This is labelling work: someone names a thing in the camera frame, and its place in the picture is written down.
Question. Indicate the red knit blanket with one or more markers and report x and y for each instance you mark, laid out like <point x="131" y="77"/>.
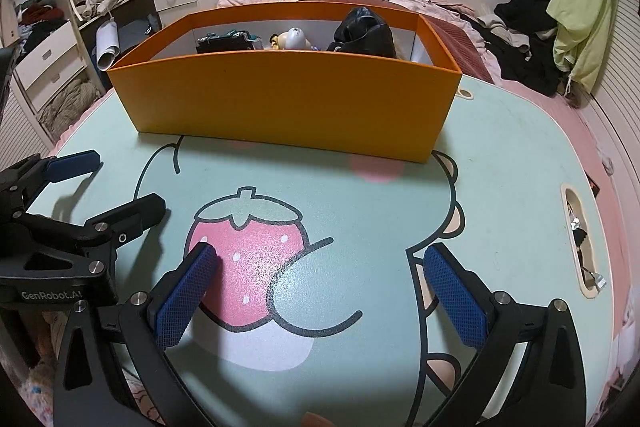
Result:
<point x="460" y="47"/>

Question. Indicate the orange cardboard box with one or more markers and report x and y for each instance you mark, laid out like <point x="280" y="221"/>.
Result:
<point x="300" y="107"/>

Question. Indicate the rolled white paper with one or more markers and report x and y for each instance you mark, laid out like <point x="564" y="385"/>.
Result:
<point x="107" y="47"/>

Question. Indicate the white two-drawer cabinet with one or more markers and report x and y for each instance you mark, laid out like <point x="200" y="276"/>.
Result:
<point x="47" y="57"/>

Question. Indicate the white cartoon figurine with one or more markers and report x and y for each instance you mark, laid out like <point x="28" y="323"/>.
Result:
<point x="295" y="39"/>

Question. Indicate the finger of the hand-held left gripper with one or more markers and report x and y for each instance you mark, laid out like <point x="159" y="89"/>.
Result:
<point x="75" y="164"/>
<point x="135" y="212"/>

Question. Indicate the beige garment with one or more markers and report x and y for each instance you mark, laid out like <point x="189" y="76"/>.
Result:
<point x="500" y="24"/>

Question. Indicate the pink bed sheet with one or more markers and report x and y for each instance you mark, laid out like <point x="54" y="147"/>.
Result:
<point x="540" y="107"/>

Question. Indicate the teal toy car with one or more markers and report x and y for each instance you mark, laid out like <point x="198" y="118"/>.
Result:
<point x="256" y="42"/>

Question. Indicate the dark red clothes pile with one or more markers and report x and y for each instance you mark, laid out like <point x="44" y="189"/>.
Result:
<point x="42" y="14"/>

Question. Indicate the black clothes pile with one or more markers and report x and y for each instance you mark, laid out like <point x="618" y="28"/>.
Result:
<point x="530" y="67"/>

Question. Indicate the multicolour knit cloth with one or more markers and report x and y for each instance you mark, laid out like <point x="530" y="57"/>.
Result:
<point x="40" y="397"/>

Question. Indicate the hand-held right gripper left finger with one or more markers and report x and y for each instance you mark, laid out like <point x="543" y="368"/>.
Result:
<point x="187" y="297"/>

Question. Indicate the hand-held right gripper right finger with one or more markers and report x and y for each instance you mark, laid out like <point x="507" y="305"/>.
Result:
<point x="455" y="297"/>

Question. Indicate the red packet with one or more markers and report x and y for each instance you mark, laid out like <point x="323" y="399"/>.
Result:
<point x="593" y="186"/>

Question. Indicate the pink floral pajamas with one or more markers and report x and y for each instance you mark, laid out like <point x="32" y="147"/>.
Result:
<point x="145" y="402"/>

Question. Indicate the beige folded duvet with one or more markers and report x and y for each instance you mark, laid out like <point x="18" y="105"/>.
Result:
<point x="70" y="102"/>

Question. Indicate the black lace pouch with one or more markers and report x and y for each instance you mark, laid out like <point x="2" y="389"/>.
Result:
<point x="365" y="37"/>

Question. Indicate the green garment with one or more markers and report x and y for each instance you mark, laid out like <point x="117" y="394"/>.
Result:
<point x="585" y="7"/>

